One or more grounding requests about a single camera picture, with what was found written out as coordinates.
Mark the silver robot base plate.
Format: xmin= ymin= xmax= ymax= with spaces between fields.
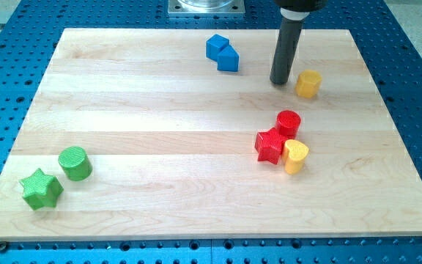
xmin=167 ymin=0 xmax=245 ymax=17

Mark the yellow hexagon block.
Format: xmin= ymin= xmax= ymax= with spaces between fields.
xmin=295 ymin=70 xmax=322 ymax=98

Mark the green star block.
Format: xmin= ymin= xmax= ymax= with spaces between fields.
xmin=19 ymin=169 xmax=64 ymax=210

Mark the red star block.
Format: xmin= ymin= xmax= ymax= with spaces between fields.
xmin=254 ymin=128 xmax=288 ymax=164

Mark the blue cube block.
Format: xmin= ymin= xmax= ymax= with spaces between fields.
xmin=206 ymin=34 xmax=229 ymax=61

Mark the blue triangular block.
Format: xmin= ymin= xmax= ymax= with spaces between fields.
xmin=217 ymin=45 xmax=240 ymax=72

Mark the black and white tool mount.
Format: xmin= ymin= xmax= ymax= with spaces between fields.
xmin=274 ymin=0 xmax=327 ymax=21

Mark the red cylinder block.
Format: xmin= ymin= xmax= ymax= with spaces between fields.
xmin=275 ymin=110 xmax=301 ymax=139

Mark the yellow heart block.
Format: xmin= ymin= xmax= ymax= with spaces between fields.
xmin=281 ymin=139 xmax=309 ymax=175

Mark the light wooden board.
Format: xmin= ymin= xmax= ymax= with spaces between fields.
xmin=0 ymin=29 xmax=422 ymax=241

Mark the blue perforated table plate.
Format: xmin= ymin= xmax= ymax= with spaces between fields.
xmin=0 ymin=1 xmax=422 ymax=263

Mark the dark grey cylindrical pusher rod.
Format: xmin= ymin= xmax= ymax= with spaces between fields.
xmin=270 ymin=17 xmax=303 ymax=85

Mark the green cylinder block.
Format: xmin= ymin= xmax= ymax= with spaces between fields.
xmin=58 ymin=146 xmax=92 ymax=181

